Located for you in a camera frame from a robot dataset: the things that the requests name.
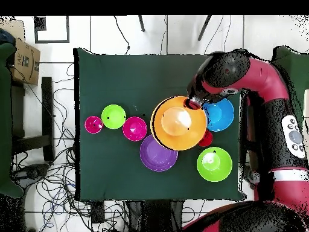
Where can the red cup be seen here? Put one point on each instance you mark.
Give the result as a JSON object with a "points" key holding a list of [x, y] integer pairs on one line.
{"points": [[93, 124], [207, 140]]}

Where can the green cloth covered table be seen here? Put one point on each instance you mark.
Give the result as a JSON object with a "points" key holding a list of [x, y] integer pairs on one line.
{"points": [[298, 70], [4, 120]]}

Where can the small pink bowl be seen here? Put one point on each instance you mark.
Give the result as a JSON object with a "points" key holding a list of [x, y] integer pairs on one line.
{"points": [[134, 129]]}

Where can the black square floor frame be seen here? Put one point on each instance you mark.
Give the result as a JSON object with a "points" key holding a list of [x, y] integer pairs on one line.
{"points": [[52, 41]]}

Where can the cardboard box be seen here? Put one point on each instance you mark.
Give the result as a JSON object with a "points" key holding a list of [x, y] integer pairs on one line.
{"points": [[25, 62]]}

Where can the grey stand base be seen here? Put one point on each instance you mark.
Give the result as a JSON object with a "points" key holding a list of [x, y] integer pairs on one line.
{"points": [[249, 176], [31, 172]]}

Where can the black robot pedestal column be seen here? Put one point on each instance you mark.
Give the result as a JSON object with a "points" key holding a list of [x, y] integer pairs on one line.
{"points": [[154, 215]]}

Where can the large yellow bowl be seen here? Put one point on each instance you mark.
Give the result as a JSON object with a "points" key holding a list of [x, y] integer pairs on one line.
{"points": [[178, 135]]}

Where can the purple bowl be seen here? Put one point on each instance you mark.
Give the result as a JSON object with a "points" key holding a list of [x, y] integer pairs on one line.
{"points": [[155, 159]]}

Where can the black bench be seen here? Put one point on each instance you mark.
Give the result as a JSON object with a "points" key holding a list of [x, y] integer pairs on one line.
{"points": [[47, 116]]}

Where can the black tripod leg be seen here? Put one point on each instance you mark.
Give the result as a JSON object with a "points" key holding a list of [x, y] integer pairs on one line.
{"points": [[204, 27], [141, 24]]}

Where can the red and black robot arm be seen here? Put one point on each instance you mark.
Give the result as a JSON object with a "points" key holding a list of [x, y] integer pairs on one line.
{"points": [[265, 82]]}

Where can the small green bowl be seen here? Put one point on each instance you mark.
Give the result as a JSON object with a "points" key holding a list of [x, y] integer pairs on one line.
{"points": [[113, 116]]}

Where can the large green bowl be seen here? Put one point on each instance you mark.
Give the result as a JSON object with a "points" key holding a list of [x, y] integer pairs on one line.
{"points": [[214, 166]]}

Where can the large blue bowl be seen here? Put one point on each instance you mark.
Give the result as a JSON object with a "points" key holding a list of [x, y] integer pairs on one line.
{"points": [[221, 116]]}

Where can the dark green tablecloth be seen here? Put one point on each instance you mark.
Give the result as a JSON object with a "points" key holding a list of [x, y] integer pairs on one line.
{"points": [[108, 79]]}

